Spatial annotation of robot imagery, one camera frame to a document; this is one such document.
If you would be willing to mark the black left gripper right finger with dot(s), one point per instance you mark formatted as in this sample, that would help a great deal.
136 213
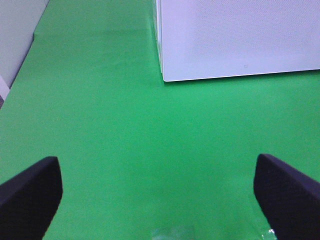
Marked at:
288 198

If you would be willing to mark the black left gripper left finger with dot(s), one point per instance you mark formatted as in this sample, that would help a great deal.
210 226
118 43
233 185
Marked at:
30 200

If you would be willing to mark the white microwave door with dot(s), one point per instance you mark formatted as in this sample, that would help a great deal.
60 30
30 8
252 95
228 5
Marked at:
205 39

